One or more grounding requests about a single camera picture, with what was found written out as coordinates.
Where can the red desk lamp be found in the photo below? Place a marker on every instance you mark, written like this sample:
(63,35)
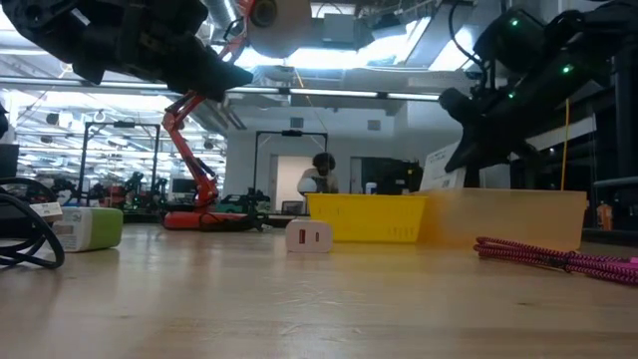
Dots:
(174,122)

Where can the green white wall charger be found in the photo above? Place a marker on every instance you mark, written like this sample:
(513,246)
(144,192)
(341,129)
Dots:
(90,229)

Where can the black metal frame rig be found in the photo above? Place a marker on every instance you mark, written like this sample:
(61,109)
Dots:
(291,133)
(122,124)

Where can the long ceiling light strip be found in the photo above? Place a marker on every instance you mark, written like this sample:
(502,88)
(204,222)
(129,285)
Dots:
(329,93)

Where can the orange translucent plastic bin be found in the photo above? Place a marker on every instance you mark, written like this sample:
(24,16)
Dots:
(508,217)

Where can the orange bottle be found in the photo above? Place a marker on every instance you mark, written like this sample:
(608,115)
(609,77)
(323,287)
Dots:
(604,217)

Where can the black monitor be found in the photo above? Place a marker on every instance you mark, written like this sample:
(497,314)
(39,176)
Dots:
(9,162)

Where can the yellow slotted plastic basket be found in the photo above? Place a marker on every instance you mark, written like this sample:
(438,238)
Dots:
(366,219)

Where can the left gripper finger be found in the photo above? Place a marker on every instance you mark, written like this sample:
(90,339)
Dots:
(209,60)
(214,87)

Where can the white round object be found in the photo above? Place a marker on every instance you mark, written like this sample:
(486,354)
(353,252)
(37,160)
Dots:
(307,185)

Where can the black stand pole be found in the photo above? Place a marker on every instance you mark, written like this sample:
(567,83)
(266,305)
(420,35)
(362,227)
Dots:
(625,139)

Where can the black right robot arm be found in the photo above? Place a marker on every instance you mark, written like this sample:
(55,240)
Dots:
(573,45)

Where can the white power adapter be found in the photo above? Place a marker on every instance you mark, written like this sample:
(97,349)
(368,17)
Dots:
(309,237)

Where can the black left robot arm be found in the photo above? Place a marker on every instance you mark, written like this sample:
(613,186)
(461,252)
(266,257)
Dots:
(30,15)

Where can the person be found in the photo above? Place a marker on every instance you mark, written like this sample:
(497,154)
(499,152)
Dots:
(325,169)

